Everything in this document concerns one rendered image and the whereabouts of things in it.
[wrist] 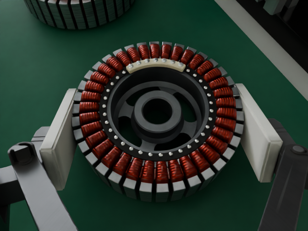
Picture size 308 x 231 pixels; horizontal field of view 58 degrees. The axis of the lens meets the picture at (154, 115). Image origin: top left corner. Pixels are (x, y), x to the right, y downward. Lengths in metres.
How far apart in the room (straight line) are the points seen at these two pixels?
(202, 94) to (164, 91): 0.03
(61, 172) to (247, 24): 0.22
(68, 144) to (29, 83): 0.09
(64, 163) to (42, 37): 0.15
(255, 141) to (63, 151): 0.11
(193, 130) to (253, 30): 0.13
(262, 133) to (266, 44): 0.13
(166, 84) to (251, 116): 0.07
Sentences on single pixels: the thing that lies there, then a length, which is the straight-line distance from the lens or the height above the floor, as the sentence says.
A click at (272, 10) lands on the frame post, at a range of 0.27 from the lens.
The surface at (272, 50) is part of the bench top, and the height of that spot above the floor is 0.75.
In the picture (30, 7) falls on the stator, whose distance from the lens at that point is 0.29.
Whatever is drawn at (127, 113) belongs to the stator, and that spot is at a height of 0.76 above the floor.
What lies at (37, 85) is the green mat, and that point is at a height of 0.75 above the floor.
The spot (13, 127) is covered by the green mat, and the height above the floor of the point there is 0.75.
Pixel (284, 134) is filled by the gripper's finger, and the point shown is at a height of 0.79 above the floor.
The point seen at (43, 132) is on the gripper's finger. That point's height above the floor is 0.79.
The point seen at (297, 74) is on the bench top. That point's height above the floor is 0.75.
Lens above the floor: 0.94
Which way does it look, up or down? 62 degrees down
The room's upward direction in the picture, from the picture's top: 1 degrees clockwise
